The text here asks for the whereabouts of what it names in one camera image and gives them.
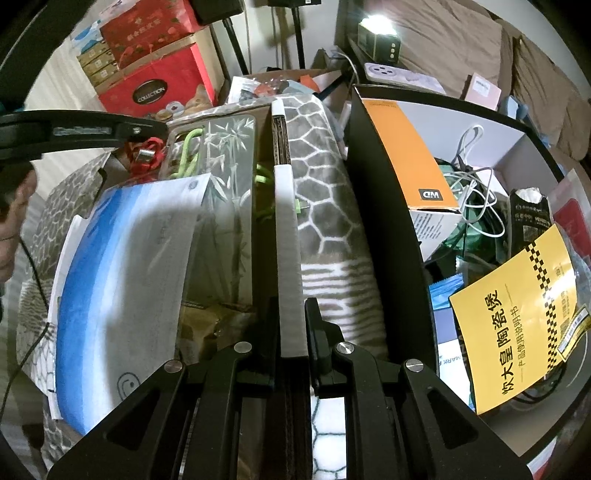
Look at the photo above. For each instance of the blue small packet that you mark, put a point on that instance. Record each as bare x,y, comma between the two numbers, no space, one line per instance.
445,290

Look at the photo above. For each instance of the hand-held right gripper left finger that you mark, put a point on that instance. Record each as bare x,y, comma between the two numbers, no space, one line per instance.
251,369

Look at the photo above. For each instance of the clear plastic bag with parts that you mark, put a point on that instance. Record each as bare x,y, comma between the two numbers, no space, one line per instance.
258,87

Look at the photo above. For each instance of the white booklet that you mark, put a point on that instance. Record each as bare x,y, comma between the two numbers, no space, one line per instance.
455,360

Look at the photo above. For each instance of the bright lamp box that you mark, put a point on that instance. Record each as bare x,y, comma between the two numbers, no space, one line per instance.
378,39

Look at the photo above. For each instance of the person's left hand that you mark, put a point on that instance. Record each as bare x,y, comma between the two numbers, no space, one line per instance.
16,230

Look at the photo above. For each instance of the lilac phone case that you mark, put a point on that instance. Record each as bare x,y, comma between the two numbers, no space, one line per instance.
401,77

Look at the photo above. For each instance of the stack of tan blue cartons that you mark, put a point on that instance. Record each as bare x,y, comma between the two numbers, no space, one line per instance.
97,55

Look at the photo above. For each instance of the red gift box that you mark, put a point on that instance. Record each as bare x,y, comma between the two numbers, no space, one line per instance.
157,87

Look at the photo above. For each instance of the transparent bamboo print bag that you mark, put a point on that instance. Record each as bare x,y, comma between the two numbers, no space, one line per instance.
231,184

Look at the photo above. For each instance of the pink small box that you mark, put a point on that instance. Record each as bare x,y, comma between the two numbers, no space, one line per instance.
482,90

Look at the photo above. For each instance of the red ribbon bundle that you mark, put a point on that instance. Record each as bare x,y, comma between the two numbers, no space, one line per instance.
145,154

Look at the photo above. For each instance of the brown sofa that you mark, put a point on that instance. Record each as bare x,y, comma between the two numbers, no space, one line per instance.
461,41

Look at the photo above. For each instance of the white and blue paper envelope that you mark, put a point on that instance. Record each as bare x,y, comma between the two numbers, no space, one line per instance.
129,286

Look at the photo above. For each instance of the red printed carton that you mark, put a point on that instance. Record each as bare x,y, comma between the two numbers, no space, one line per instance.
147,27

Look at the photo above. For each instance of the large black open box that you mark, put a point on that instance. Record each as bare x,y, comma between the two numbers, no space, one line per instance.
383,207

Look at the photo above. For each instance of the red packet in clear bag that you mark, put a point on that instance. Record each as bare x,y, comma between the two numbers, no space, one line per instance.
572,221

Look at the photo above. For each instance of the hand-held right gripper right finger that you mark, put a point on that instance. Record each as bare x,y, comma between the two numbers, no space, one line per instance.
323,350

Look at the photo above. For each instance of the grey pebble pattern mat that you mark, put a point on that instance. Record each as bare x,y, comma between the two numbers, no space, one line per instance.
332,184

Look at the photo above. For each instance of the black snack packet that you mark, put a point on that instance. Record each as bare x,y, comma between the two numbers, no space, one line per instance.
531,221

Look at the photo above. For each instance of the yellow manual booklet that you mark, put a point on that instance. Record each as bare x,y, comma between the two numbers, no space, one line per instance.
512,323

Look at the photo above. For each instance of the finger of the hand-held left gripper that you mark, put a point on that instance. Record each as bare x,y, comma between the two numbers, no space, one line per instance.
83,131

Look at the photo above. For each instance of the orange and white box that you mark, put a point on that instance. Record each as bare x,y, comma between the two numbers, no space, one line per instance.
406,152

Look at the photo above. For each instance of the black tripod stand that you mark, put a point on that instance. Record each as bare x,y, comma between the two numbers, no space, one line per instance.
240,41

